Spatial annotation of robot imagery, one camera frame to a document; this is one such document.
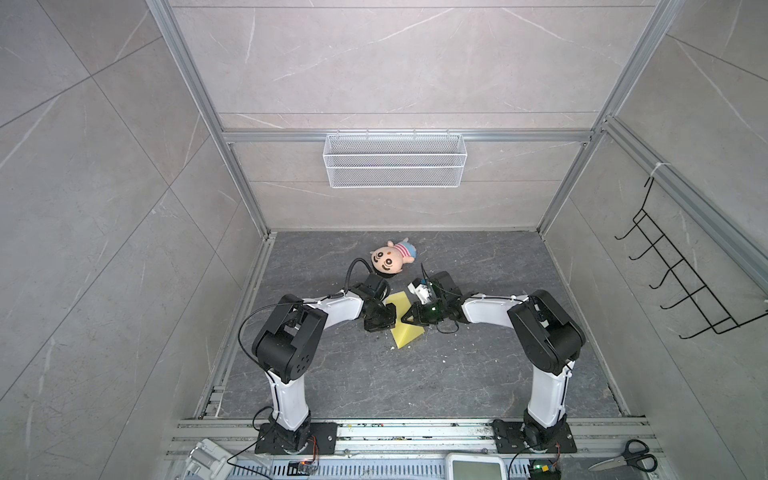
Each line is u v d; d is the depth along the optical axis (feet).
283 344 1.62
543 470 2.30
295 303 1.73
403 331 2.98
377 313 2.68
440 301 2.56
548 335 1.68
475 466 2.17
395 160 3.30
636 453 2.36
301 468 2.29
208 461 2.25
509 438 2.39
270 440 2.38
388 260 3.29
